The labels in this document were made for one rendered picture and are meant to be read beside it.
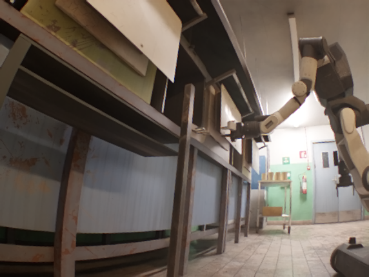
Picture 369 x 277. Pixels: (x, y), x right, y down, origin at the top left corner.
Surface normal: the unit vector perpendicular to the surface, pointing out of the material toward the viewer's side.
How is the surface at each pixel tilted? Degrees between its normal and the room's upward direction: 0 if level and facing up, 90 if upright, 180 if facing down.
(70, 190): 90
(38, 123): 90
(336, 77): 105
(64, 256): 90
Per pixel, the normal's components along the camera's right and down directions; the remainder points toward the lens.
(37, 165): 0.88, -0.07
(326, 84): -0.64, -0.04
